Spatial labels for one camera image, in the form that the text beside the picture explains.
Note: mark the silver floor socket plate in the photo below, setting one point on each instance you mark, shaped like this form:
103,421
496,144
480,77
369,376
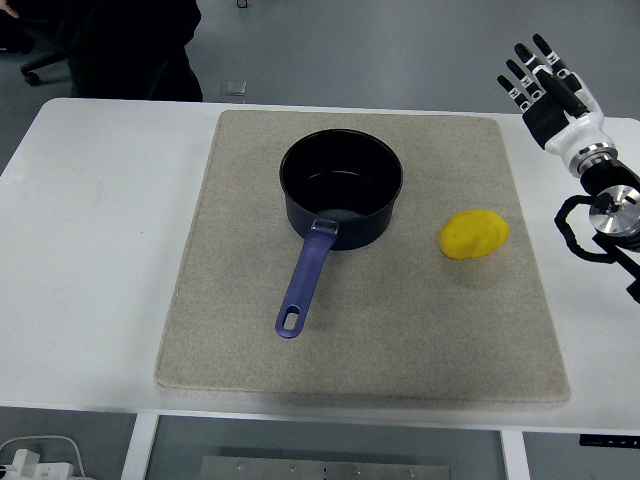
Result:
233,87

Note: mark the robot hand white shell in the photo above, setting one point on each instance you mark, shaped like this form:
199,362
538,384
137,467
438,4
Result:
575,130

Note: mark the black table control panel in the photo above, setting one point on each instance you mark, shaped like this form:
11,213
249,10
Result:
610,441

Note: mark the yellow potato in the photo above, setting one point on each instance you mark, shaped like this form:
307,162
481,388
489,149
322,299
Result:
474,235

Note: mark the person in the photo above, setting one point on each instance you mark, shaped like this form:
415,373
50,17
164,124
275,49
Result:
130,50

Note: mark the grey felt mat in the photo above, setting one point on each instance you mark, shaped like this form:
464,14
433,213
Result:
400,325

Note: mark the black office chair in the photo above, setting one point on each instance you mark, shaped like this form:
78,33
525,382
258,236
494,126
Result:
40,62

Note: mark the white table leg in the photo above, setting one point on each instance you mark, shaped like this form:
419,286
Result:
137,450
515,457

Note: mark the white power adapter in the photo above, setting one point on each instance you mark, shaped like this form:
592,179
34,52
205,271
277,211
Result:
30,465

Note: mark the grey metal plate with screws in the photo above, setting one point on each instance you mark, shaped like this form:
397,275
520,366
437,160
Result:
325,470

